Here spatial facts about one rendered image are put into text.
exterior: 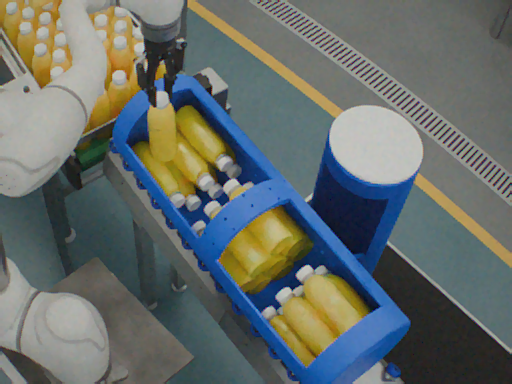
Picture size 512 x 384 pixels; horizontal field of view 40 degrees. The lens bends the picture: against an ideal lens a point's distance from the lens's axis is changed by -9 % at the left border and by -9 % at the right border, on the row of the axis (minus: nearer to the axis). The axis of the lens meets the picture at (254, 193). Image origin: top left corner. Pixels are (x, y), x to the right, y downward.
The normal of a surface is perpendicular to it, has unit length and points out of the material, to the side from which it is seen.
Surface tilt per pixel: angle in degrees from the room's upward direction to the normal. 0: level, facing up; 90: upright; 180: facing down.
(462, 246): 0
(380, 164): 0
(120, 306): 4
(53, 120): 38
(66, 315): 9
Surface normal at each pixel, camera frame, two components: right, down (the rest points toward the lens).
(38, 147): 0.67, -0.21
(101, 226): 0.08, -0.55
